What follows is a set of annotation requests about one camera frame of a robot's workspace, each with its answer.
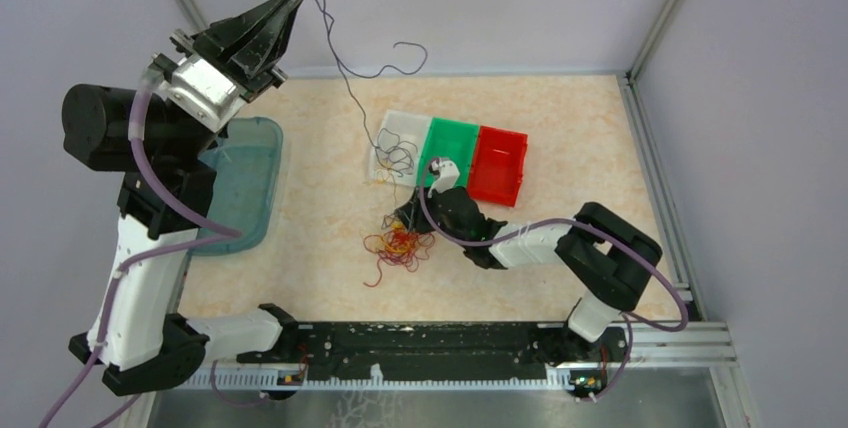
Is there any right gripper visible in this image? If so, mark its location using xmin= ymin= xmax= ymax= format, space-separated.
xmin=394 ymin=182 xmax=469 ymax=248

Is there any coloured wire bundle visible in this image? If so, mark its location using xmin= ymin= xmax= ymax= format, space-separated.
xmin=361 ymin=212 xmax=439 ymax=290

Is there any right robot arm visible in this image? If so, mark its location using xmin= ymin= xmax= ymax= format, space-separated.
xmin=394 ymin=187 xmax=663 ymax=360

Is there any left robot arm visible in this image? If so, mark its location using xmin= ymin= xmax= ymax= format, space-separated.
xmin=61 ymin=0 xmax=304 ymax=396

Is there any white plastic bin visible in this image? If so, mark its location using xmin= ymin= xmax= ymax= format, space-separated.
xmin=368 ymin=110 xmax=433 ymax=187

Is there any green plastic bin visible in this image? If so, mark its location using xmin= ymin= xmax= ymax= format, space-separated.
xmin=415 ymin=117 xmax=480 ymax=187

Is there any red plastic bin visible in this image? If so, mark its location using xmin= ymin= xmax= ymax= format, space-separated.
xmin=467 ymin=126 xmax=528 ymax=207

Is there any teal translucent tray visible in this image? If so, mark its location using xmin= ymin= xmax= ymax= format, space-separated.
xmin=191 ymin=117 xmax=284 ymax=257

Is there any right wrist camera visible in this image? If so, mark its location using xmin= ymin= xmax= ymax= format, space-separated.
xmin=427 ymin=157 xmax=460 ymax=198

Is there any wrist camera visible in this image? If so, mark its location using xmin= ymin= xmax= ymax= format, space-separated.
xmin=427 ymin=157 xmax=460 ymax=198
xmin=150 ymin=29 xmax=248 ymax=133

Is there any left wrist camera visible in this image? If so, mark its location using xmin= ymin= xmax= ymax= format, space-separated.
xmin=150 ymin=29 xmax=248 ymax=133

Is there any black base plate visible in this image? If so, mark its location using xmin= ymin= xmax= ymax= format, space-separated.
xmin=236 ymin=322 xmax=627 ymax=382

